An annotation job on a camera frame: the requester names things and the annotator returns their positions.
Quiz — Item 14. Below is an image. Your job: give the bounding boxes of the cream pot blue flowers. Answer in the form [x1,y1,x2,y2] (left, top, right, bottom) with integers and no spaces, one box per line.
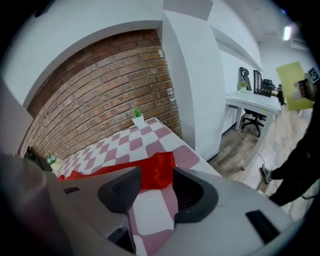
[44,151,64,172]

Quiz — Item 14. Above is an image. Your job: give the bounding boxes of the white floor cable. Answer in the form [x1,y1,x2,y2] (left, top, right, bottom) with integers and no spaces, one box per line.
[234,129,267,165]

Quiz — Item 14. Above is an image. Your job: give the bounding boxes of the red sweatshirt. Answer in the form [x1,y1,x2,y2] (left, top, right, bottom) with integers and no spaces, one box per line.
[57,151,177,193]

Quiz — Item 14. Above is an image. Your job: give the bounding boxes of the white pot green plant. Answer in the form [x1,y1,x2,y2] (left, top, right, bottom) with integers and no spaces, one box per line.
[131,106,147,129]

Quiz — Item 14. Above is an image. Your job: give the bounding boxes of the black swivel chair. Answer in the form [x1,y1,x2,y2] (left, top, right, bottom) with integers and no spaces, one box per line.
[241,108,266,137]

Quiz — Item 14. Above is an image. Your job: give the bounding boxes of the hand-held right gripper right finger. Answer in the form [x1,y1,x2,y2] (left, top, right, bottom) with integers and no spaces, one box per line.
[149,166,293,256]

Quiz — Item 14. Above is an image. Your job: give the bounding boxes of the small desk plant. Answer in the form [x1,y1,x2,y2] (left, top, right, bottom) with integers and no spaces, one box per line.
[236,80,249,95]

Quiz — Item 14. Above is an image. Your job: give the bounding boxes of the black desk organizer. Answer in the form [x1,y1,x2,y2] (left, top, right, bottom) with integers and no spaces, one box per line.
[252,69,274,98]

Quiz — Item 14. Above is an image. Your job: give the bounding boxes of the black office chair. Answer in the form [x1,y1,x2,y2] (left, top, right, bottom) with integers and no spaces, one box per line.
[23,146,47,172]

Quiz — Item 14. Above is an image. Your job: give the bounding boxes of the white office desk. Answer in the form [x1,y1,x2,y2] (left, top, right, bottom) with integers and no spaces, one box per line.
[225,89,283,171]

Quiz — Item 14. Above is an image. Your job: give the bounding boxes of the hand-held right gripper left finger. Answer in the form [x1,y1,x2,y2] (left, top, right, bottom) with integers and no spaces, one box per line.
[59,166,143,254]

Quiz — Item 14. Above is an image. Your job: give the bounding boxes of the pink white checkered tablecloth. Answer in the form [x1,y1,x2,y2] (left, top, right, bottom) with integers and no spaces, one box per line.
[51,117,223,256]

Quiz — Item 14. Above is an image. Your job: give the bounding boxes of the black letter-shaped ornament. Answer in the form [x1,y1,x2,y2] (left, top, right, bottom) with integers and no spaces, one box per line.
[238,66,254,91]

